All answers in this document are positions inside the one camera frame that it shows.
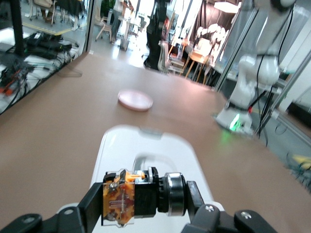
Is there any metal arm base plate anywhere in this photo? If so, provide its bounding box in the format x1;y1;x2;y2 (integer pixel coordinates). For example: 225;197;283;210
212;111;256;137

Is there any wooden side table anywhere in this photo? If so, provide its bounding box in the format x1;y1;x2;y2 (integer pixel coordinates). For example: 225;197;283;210
186;50;216;84

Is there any pink round plate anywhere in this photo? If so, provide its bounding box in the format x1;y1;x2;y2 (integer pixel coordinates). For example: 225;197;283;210
117;89;154;112

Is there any black brown small object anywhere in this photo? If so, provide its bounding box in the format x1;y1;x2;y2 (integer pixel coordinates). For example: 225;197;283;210
101;168;187;229

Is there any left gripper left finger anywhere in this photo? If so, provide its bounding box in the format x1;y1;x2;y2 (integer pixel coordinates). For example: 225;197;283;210
0;182;104;233

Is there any black vertical post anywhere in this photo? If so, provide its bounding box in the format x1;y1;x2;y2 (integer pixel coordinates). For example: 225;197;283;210
8;0;25;58

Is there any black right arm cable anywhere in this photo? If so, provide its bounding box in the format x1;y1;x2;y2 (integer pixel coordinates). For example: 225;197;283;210
247;0;296;112

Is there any aluminium frame strut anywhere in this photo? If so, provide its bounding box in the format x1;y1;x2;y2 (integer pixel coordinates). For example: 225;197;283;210
252;48;311;144

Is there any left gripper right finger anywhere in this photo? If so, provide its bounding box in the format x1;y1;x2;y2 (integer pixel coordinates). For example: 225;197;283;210
184;181;277;233

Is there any white lidded container box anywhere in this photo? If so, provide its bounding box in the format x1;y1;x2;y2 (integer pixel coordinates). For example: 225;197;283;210
89;125;224;233

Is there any wooden chair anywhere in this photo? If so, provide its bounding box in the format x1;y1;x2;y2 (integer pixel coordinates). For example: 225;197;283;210
95;16;114;45

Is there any white office chair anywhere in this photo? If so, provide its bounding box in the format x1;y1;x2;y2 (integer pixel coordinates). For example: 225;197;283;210
157;40;171;73

